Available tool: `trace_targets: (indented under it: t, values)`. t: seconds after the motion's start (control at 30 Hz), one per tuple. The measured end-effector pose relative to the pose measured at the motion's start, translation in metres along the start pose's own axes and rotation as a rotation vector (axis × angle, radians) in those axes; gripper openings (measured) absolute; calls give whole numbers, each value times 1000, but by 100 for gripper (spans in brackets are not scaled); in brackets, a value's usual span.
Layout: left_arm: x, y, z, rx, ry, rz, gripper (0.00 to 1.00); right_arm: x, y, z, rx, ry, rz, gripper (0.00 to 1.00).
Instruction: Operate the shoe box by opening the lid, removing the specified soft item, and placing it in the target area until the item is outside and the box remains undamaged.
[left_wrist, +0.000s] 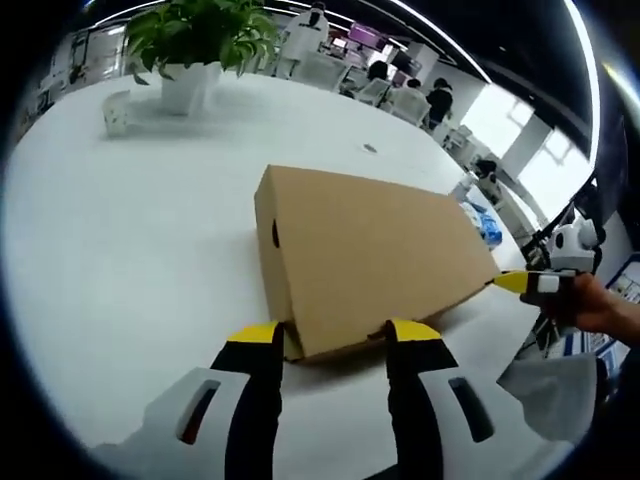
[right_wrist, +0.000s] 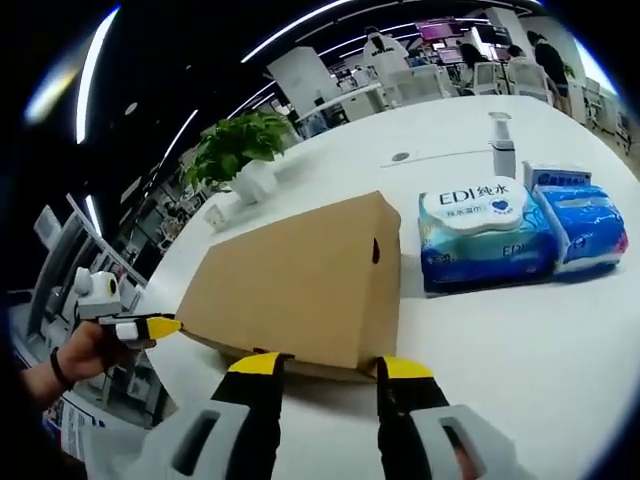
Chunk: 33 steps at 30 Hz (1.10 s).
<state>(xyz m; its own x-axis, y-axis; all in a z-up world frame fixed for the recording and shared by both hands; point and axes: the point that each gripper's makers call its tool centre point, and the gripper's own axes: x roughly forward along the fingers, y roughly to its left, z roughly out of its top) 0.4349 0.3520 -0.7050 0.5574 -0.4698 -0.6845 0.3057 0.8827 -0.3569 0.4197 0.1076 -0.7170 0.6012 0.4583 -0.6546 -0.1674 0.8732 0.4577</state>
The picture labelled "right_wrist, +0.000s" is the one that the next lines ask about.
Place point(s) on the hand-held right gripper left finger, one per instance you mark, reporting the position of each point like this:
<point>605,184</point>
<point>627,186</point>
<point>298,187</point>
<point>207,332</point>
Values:
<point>250,420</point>

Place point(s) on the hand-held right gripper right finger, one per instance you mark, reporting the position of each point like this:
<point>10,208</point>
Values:
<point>410,425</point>

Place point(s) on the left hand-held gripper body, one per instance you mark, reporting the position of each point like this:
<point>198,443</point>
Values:
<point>97,297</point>

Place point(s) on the brown cardboard shoe box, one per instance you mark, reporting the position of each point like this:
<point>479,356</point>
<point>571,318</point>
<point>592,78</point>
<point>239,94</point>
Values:
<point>290,285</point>

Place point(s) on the white soft wet wipes pack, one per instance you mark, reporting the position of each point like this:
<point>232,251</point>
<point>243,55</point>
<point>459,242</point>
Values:
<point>480,240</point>

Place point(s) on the blue tissue pack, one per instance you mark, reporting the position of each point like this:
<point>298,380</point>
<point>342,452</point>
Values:
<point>585,225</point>

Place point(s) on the translucent pump bottle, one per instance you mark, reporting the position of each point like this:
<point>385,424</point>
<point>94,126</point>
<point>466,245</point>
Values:
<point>501,150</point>

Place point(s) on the person's left hand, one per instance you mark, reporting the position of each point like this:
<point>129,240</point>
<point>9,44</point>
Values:
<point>90,352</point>

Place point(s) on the black wristband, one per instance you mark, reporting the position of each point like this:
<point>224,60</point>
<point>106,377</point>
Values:
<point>59,367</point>

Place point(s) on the blue poster board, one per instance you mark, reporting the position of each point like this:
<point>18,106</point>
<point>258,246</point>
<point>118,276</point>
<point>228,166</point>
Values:
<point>75,430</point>

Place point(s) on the green plant in white pot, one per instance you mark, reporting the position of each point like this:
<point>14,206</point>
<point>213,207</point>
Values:
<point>235,150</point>

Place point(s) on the round grey table grommet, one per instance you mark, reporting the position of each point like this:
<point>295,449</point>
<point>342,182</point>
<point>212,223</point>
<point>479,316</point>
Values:
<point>400,156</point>

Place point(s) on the white table socket strip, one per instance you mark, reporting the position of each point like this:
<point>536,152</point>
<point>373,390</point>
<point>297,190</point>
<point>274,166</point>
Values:
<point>450,156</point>

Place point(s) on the long ceiling light strip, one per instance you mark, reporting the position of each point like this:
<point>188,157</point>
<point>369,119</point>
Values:
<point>300,32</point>

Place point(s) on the purple wall screen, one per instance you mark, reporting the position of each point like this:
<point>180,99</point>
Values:
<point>445,30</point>

